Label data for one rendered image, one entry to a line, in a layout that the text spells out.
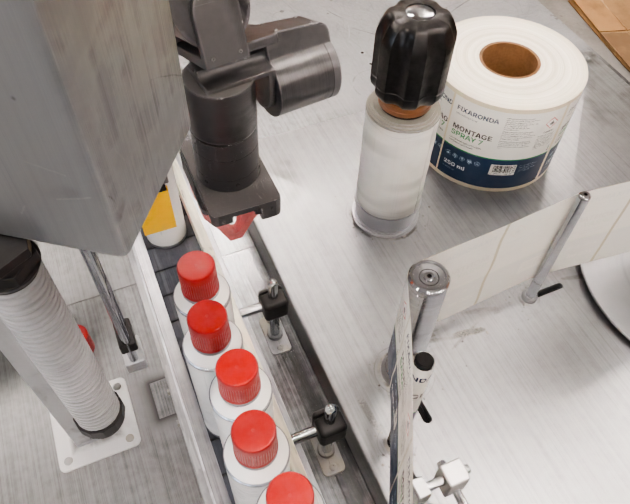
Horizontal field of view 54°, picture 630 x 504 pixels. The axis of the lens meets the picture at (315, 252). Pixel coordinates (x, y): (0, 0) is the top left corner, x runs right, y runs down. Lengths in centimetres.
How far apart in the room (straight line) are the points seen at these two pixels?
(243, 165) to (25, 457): 42
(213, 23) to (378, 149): 31
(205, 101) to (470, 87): 42
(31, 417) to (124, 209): 54
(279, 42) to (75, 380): 29
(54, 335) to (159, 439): 40
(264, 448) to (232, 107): 25
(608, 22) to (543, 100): 226
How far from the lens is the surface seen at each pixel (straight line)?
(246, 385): 48
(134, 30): 27
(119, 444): 75
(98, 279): 58
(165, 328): 65
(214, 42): 47
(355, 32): 125
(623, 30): 308
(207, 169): 55
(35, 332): 36
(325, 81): 53
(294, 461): 63
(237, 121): 51
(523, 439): 72
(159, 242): 81
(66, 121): 24
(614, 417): 77
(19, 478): 78
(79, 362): 40
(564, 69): 90
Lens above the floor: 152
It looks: 53 degrees down
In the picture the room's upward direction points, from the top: 2 degrees clockwise
